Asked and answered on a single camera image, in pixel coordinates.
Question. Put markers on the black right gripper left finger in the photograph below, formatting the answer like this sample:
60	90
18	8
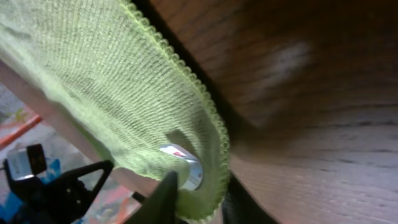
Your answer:
160	206

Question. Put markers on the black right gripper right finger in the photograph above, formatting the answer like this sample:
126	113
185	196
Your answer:
239	207

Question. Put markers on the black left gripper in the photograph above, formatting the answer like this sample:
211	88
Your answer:
63	200

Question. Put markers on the green microfiber cloth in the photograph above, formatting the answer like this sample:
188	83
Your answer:
110	68

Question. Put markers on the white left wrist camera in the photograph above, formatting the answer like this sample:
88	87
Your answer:
26	162

